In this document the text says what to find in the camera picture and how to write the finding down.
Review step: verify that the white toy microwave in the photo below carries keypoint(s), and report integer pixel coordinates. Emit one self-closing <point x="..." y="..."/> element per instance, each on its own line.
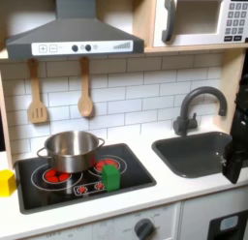
<point x="200" y="18"/>

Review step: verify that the dark grey tap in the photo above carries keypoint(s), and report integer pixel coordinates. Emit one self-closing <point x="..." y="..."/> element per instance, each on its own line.
<point x="193" y="108"/>

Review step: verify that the dark grey sink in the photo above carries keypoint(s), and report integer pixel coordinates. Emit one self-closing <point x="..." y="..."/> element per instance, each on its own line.
<point x="193" y="155"/>

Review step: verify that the black dishwasher panel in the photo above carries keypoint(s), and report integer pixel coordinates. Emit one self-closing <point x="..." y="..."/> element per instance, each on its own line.
<point x="228" y="226"/>

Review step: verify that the steel pot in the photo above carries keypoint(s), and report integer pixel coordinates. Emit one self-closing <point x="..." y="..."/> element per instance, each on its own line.
<point x="71" y="150"/>

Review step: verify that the black stove top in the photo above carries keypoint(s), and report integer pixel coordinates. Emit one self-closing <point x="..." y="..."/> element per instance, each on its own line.
<point x="84" y="181"/>

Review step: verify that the green block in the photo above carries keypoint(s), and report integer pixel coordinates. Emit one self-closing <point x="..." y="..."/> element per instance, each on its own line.
<point x="111" y="177"/>

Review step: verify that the grey range hood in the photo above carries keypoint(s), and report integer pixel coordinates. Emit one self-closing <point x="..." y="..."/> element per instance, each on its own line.
<point x="74" y="37"/>

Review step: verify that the yellow block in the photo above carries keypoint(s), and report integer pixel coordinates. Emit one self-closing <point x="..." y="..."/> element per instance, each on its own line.
<point x="6" y="183"/>

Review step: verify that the wooden slotted spatula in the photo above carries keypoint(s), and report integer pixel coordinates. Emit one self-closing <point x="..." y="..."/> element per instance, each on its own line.
<point x="37" y="102"/>

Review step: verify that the grey oven knob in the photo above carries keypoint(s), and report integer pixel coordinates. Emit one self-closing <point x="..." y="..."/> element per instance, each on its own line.
<point x="144" y="229"/>

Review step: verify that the wooden spoon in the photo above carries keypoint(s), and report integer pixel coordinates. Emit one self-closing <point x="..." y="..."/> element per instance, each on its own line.
<point x="85" y="95"/>

